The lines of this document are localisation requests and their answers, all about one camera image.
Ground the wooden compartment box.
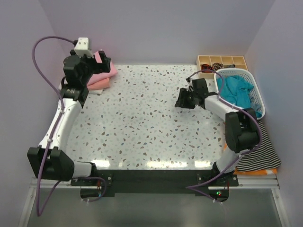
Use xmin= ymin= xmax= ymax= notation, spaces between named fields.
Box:
xmin=196 ymin=55 xmax=248 ymax=70

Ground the black white striped shirt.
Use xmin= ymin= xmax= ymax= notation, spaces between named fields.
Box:
xmin=236 ymin=120 xmax=281 ymax=173

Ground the folded salmon t shirt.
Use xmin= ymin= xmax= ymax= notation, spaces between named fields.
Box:
xmin=88 ymin=78 xmax=110 ymax=91

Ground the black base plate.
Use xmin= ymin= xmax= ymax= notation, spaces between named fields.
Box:
xmin=71 ymin=170 xmax=239 ymax=201

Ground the orange white cloth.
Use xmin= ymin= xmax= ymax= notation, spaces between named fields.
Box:
xmin=234 ymin=169 xmax=277 ymax=175

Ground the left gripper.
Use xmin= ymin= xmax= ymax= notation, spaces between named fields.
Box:
xmin=78 ymin=51 xmax=110 ymax=85

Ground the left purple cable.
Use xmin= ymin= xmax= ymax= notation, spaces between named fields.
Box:
xmin=32 ymin=35 xmax=107 ymax=217

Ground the patterned rolled cloth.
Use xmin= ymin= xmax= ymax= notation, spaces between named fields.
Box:
xmin=212 ymin=62 xmax=224 ymax=71

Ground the folded white t shirt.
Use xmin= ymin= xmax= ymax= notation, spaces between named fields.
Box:
xmin=58 ymin=77 xmax=103 ymax=95

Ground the red black rolled cloth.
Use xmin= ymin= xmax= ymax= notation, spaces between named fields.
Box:
xmin=200 ymin=64 xmax=214 ymax=72

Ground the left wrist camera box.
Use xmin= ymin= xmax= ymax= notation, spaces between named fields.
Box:
xmin=74 ymin=37 xmax=93 ymax=58

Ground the white laundry basket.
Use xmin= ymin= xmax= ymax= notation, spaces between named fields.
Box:
xmin=214 ymin=68 xmax=266 ymax=120

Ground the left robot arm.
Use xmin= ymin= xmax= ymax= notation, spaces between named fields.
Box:
xmin=27 ymin=51 xmax=111 ymax=185

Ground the pink t shirt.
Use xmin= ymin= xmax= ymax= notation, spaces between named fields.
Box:
xmin=89 ymin=49 xmax=118 ymax=84

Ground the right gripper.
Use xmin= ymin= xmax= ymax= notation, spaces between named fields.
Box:
xmin=174 ymin=88 xmax=197 ymax=110

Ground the aluminium frame rail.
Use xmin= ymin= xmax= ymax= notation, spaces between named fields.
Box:
xmin=19 ymin=175 xmax=283 ymax=227

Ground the teal t shirt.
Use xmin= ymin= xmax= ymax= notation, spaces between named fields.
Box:
xmin=220 ymin=75 xmax=262 ymax=118

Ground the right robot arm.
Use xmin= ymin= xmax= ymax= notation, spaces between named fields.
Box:
xmin=175 ymin=79 xmax=262 ymax=186

